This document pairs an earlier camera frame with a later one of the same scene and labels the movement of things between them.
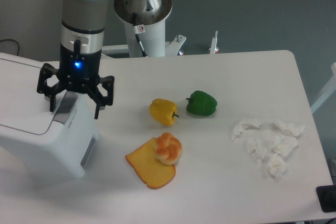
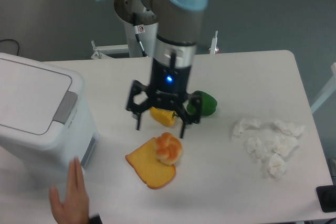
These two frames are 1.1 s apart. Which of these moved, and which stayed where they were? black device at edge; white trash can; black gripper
Moved: black gripper
Stayed: white trash can; black device at edge
